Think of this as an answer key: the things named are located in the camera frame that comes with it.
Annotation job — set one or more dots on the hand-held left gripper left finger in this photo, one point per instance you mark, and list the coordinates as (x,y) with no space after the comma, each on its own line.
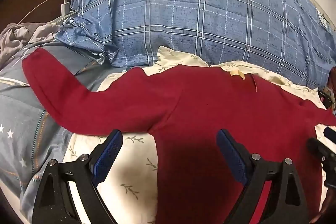
(109,151)

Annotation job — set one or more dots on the grey crumpled cloth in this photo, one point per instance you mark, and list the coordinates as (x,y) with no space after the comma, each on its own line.
(15,37)

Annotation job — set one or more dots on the white charger plug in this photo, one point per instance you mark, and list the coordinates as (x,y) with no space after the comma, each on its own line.
(65,6)

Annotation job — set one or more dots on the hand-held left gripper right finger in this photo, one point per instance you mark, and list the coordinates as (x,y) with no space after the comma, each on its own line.
(231,154)

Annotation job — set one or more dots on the dark red sweater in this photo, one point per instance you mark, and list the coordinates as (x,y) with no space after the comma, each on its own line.
(210,108)

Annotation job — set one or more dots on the blue plaid pillow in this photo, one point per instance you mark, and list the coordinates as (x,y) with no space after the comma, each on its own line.
(170,16)

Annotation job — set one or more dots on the person's right hand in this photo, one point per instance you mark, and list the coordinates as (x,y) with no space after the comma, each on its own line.
(329,203)

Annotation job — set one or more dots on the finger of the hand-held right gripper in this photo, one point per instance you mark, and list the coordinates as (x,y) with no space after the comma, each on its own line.
(326,98)
(319,149)

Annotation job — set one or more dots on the grey-blue star-print bedding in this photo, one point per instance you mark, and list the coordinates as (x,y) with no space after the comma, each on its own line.
(21,113)

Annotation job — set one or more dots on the cream leaf-print bed sheet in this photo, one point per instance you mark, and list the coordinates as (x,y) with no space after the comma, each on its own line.
(126,182)

